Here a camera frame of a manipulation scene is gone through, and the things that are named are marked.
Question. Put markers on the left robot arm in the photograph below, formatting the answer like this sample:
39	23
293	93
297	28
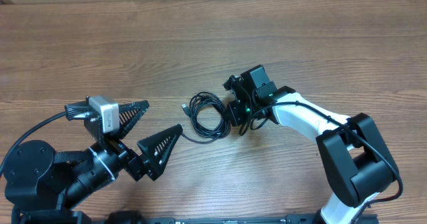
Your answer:
45	185

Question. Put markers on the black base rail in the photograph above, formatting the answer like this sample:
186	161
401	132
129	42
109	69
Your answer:
233	220

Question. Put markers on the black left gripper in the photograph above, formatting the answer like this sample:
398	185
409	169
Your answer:
138	165

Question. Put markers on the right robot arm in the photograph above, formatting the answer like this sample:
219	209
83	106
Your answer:
358	165

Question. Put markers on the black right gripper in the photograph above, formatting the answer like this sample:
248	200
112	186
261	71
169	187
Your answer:
235	115

